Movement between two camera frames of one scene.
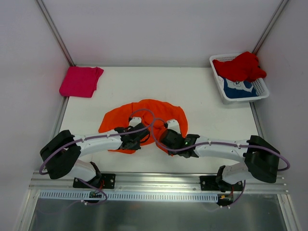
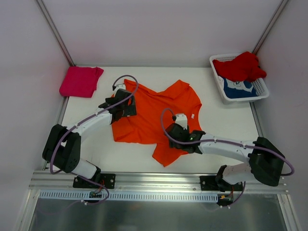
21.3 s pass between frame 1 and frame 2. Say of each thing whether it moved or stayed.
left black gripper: moved
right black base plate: stayed
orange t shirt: moved
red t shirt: stayed
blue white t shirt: stayed
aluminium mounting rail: stayed
